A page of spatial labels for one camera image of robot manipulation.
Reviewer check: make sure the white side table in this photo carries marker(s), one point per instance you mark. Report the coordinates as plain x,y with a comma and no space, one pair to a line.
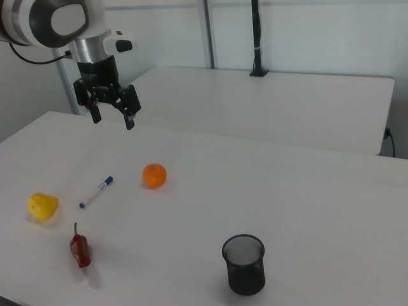
255,105

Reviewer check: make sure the white marker with blue cap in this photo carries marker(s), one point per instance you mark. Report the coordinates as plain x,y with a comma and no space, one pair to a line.
95,192

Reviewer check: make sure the black pole stand with base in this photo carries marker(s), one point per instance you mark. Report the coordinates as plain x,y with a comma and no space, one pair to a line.
257,32

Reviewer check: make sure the yellow toy pear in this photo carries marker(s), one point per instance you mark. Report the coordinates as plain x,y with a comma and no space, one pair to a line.
43,205

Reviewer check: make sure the orange toy mandarin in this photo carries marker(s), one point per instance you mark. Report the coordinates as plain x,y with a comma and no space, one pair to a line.
154,176

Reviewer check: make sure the red toy chili pepper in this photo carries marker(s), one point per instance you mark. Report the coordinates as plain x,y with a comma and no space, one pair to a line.
81,252

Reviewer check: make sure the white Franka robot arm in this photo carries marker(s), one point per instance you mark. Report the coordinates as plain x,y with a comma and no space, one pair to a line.
63,19

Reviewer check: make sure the black mesh pen cup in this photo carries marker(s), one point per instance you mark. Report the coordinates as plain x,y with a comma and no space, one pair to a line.
247,280

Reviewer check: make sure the grey metal partition post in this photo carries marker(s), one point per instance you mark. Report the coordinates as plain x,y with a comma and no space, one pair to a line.
65,86
208,32

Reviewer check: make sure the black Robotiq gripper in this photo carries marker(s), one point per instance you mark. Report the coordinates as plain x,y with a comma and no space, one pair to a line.
97,71

